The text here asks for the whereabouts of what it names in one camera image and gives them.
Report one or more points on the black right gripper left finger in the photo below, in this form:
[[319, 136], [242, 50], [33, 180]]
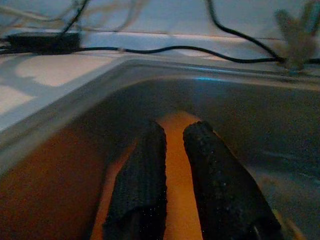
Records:
[[142, 180]]

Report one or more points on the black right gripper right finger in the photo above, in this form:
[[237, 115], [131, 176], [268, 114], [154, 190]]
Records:
[[222, 187]]

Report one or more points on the orange plastic bowl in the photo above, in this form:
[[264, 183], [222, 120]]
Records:
[[180, 175]]

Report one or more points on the stainless steel sink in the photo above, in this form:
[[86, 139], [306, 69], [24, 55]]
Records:
[[250, 112]]

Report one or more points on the grey metal faucet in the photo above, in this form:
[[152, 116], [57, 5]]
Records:
[[297, 45]]

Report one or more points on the black power adapter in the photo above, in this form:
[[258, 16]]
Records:
[[42, 43]]

